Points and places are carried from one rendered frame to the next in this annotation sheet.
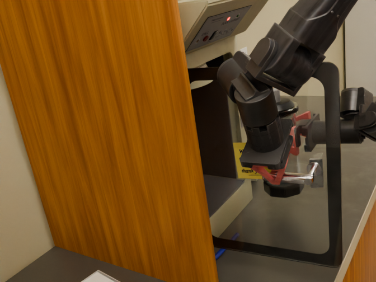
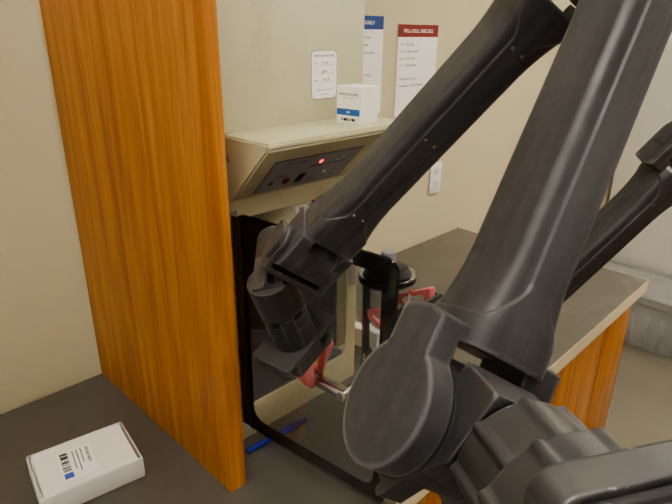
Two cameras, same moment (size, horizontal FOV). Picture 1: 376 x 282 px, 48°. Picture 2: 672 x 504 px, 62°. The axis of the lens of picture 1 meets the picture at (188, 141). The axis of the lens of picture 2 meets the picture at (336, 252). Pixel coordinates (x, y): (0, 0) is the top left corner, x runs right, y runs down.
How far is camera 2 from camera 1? 30 cm
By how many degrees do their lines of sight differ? 8
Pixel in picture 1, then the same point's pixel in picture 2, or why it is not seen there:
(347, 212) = not seen: hidden behind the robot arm
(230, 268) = (272, 462)
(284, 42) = (297, 236)
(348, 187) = not seen: hidden behind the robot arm
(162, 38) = (200, 184)
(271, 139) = (288, 340)
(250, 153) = (269, 347)
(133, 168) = (170, 317)
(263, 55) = (272, 245)
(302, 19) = (319, 215)
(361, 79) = not seen: hidden behind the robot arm
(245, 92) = (258, 279)
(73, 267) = (105, 407)
